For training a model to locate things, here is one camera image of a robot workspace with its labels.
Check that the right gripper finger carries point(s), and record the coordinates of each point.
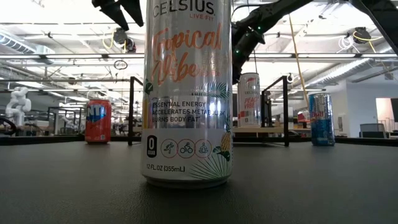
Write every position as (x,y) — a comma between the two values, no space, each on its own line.
(236,73)

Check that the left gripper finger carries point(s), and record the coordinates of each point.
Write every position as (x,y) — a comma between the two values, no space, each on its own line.
(133,11)
(116,14)

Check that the Celsius Peach Vibe can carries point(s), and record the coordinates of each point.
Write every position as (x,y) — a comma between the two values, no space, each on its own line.
(248,99)

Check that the Celsius Tropical Vibe can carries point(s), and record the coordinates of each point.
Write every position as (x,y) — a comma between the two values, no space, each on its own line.
(186,124)

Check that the blue silver Red Bull can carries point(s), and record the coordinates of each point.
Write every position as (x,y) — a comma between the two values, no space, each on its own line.
(321,121)

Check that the red soda can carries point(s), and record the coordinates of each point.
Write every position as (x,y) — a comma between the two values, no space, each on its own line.
(98,124)

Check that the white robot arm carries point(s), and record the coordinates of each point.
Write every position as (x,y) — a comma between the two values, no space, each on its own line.
(18,104)

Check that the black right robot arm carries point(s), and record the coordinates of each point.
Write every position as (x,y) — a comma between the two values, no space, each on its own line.
(280,12)

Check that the ceiling light strip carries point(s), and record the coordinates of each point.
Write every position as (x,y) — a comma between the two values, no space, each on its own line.
(326,55)
(71,56)

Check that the black background rack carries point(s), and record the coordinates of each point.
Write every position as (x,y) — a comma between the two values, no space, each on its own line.
(66,119)

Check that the grey office chair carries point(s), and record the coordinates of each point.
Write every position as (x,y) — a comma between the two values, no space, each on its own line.
(372,130)

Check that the black table mat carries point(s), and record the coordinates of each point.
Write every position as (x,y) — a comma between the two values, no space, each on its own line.
(62,186)

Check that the wooden shelf with black frame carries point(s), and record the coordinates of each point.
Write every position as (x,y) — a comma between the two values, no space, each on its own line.
(284,109)

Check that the silver ceiling duct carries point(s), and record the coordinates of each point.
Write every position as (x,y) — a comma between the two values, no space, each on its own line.
(351,70)
(18,43)

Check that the black metal table frame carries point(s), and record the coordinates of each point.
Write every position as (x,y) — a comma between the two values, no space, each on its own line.
(46,140)

